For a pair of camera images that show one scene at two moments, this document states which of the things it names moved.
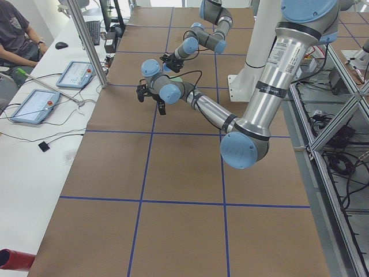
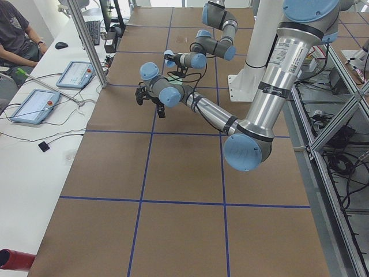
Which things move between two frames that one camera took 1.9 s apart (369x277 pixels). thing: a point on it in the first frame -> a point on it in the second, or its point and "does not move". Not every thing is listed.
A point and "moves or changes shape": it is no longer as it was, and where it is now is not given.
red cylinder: x=14 y=259 does not move
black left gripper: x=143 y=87 does not move
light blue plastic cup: x=165 y=68 moves or changes shape
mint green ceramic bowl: x=176 y=79 does not move
